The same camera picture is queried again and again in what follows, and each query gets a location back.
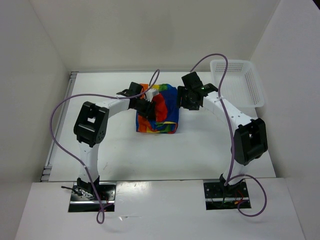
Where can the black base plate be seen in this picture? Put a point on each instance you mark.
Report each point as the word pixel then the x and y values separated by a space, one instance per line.
pixel 218 199
pixel 81 202

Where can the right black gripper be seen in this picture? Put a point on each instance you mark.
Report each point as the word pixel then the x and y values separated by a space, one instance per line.
pixel 181 91

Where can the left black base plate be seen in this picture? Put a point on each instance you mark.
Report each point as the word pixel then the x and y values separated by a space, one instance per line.
pixel 81 202

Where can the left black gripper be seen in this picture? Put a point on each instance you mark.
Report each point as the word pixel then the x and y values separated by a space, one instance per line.
pixel 149 113

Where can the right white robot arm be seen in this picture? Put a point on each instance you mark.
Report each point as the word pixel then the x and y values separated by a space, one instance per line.
pixel 249 136

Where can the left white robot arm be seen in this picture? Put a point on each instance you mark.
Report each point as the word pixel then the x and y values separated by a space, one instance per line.
pixel 91 127

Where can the white perforated plastic basket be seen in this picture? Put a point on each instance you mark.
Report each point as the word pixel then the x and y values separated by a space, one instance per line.
pixel 241 83

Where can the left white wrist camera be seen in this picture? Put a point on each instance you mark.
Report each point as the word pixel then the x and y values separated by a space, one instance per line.
pixel 150 94

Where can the rainbow striped shorts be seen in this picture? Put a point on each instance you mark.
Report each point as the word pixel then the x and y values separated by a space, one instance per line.
pixel 166 112

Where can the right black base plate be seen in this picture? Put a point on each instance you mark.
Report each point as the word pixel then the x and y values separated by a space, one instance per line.
pixel 218 199

